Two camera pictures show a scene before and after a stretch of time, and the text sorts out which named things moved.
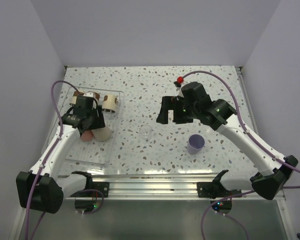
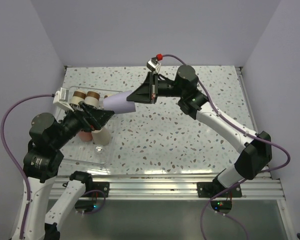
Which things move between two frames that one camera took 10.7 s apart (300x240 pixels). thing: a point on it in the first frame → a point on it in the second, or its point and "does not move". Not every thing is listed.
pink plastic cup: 87,136 does not move
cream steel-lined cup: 76,93 does not move
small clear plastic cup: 145,131 → 98,149
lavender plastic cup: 196,142 → 118,103
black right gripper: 172,102 → 143,94
